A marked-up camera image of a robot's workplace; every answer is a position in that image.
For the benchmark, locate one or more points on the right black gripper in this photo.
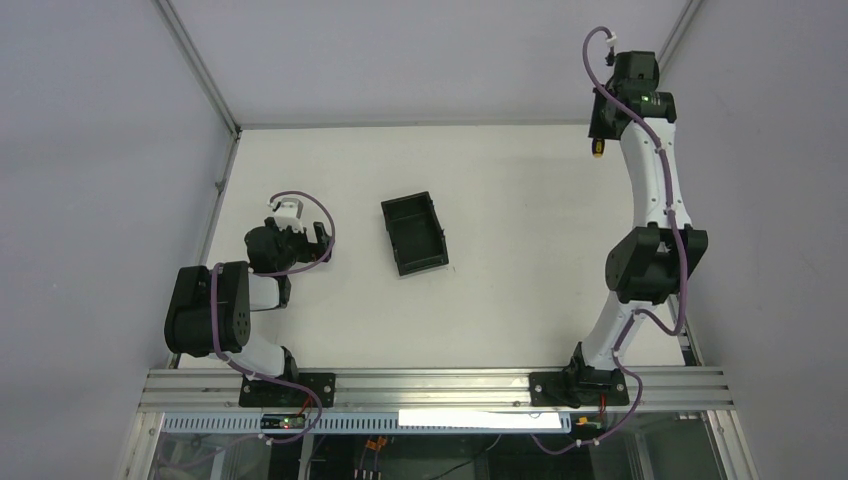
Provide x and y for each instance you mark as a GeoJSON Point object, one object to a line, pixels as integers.
{"type": "Point", "coordinates": [599, 125]}

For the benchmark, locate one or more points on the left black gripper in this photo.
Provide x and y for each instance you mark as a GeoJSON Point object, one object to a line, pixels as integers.
{"type": "Point", "coordinates": [312, 240]}

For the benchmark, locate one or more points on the yellow black screwdriver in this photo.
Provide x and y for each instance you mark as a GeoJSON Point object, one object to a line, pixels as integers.
{"type": "Point", "coordinates": [598, 147]}

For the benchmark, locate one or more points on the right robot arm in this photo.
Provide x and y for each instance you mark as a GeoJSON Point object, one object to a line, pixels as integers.
{"type": "Point", "coordinates": [655, 260]}

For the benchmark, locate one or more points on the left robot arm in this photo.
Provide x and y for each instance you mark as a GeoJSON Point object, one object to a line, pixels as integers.
{"type": "Point", "coordinates": [210, 310]}

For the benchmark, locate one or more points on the black plastic bin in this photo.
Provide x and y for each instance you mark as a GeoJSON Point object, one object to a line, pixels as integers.
{"type": "Point", "coordinates": [416, 237]}

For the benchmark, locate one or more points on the small green circuit board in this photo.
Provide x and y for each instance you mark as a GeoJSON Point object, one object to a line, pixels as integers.
{"type": "Point", "coordinates": [283, 422]}

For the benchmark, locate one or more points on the white label strip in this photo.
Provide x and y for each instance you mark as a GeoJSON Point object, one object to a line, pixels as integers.
{"type": "Point", "coordinates": [460, 419]}

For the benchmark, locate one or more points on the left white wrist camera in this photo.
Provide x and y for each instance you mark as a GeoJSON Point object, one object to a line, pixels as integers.
{"type": "Point", "coordinates": [288, 216]}

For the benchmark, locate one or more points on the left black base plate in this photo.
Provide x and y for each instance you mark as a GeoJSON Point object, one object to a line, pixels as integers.
{"type": "Point", "coordinates": [263, 394]}

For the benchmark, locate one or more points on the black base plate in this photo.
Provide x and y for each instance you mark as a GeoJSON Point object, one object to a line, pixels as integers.
{"type": "Point", "coordinates": [263, 394]}
{"type": "Point", "coordinates": [574, 390]}

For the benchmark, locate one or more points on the grey slotted cable duct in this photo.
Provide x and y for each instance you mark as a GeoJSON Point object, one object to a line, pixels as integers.
{"type": "Point", "coordinates": [349, 423]}

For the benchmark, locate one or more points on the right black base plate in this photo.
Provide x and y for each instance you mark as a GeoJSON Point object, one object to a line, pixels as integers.
{"type": "Point", "coordinates": [574, 390]}

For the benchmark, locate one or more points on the aluminium rail frame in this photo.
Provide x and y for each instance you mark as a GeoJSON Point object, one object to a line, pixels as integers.
{"type": "Point", "coordinates": [659, 389]}

